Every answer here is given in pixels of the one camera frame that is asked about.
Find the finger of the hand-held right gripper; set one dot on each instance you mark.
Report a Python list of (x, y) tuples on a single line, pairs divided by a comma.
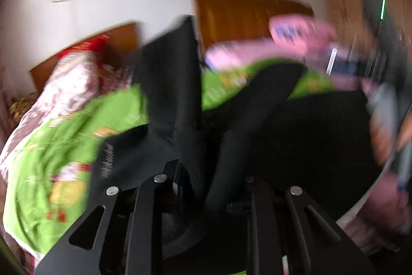
[(344, 68)]

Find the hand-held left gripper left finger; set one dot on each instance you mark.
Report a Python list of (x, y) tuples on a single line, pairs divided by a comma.
[(173, 175)]

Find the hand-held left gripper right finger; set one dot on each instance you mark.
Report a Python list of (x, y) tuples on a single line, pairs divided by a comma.
[(257, 197)]

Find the black pants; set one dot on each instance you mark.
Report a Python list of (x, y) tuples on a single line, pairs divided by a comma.
[(322, 139)]

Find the person's right hand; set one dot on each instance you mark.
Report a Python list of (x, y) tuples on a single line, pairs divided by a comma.
[(381, 139)]

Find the folded pink quilt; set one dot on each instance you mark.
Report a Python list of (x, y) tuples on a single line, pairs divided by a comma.
[(309, 33)]

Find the large wooden headboard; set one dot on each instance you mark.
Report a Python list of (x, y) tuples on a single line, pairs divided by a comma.
[(241, 17)]

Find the green printed cloth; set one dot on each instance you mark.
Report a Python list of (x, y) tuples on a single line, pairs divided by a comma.
[(48, 146)]

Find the pink white floral quilt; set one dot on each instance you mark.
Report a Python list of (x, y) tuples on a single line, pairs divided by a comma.
[(70, 85)]

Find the small wooden headboard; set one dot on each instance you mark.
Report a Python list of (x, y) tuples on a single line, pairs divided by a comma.
[(122, 36)]

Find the red floral pillow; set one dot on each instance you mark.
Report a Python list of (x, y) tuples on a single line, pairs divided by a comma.
[(90, 44)]

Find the tiger print blanket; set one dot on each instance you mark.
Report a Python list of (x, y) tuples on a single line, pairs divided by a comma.
[(22, 104)]

